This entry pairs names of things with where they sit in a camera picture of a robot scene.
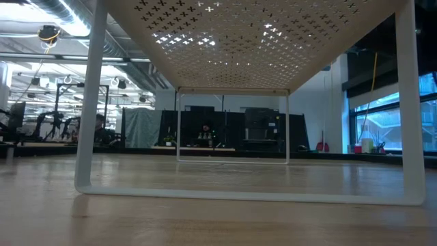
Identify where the black ceiling cable reel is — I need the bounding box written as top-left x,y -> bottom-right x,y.
37,24 -> 62,44

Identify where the white plastic container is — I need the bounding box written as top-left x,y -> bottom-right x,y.
361,129 -> 375,154

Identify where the black window frame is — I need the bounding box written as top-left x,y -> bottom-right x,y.
348,71 -> 437,153

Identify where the pen cup with scissors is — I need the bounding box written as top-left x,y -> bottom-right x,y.
373,131 -> 386,154

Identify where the grey tarp cover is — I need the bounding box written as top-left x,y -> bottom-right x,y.
122,107 -> 163,149

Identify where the red dustpan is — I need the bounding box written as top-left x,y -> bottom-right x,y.
315,129 -> 330,153

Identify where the dark computer monitor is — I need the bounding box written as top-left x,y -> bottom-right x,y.
8,101 -> 27,129

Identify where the black aluminium table frame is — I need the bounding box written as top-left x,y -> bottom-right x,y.
0,143 -> 437,168

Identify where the black partition wall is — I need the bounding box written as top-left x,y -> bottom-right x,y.
160,105 -> 310,151

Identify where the person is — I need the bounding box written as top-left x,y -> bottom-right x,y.
199,122 -> 215,141
91,113 -> 113,144

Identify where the white perforated metal shelf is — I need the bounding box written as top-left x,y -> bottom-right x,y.
74,0 -> 427,207

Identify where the black cabinet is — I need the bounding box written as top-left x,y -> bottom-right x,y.
244,107 -> 281,151

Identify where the black robot rig frame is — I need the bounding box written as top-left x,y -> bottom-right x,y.
54,83 -> 110,137

